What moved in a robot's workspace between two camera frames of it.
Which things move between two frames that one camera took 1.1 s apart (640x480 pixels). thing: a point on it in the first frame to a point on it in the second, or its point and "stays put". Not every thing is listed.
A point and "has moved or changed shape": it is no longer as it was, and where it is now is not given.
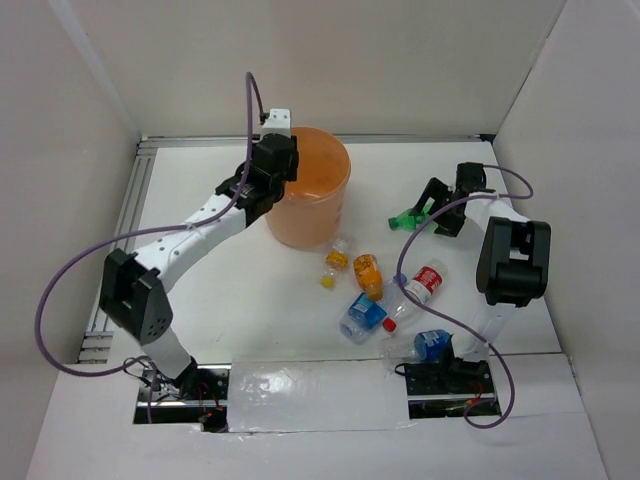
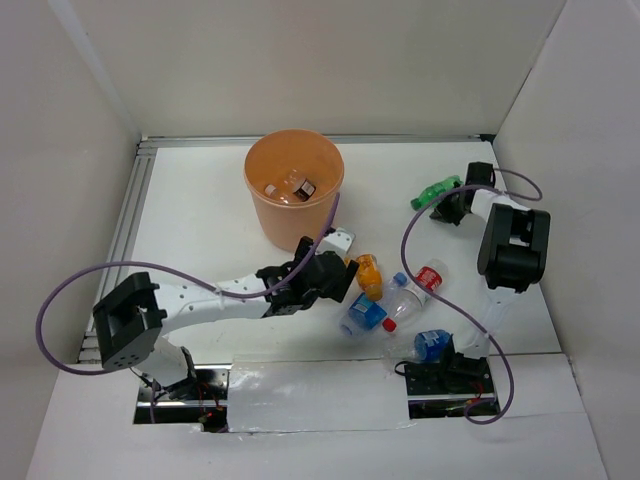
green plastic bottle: x=408 y=222 has moved or changed shape
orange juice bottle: x=368 y=276 stays put
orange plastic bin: x=309 y=214 stays put
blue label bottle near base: x=429 y=345 stays put
